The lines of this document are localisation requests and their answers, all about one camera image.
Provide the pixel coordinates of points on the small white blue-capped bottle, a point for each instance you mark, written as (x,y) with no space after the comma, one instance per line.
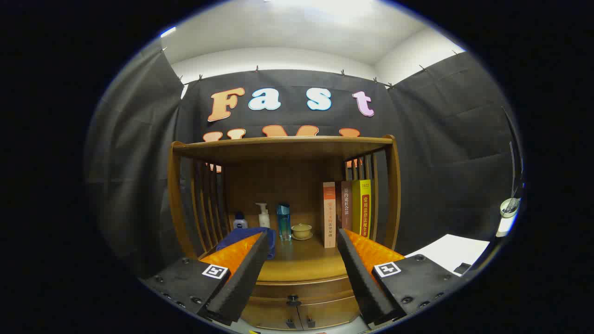
(240,223)

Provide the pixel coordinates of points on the yellow lidded cup with saucer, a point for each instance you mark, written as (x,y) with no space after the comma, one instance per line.
(301,230)

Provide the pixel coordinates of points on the orange and white book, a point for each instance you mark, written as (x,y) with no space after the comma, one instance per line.
(329,218)

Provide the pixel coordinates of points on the white pump bottle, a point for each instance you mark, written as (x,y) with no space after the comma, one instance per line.
(264,219)

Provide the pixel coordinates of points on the blue folded towel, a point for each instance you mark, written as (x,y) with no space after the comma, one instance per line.
(236,235)

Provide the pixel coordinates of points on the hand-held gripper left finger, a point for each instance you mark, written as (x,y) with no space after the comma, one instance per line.
(246,278)

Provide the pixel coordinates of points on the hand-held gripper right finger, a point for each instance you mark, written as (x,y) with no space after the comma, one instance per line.
(362,278)

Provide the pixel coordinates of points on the brown book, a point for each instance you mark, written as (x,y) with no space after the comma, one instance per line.
(346,204)

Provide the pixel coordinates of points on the black backdrop cloth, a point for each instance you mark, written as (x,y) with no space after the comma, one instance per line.
(441,162)

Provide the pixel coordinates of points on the yellow book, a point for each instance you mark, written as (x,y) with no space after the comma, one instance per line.
(362,208)

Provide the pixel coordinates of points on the wooden drawer with black knob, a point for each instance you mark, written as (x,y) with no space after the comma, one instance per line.
(320,287)

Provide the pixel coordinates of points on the small black block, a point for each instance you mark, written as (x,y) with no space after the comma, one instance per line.
(462,268)

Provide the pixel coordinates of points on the blue glass bottle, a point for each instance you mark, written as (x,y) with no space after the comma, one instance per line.
(283,220)

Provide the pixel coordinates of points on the white round device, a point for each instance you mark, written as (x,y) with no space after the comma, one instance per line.
(509,207)

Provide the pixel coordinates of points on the white side cabinet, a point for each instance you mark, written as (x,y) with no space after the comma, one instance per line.
(445,250)

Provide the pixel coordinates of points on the wooden cabinet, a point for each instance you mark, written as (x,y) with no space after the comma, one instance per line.
(392,195)

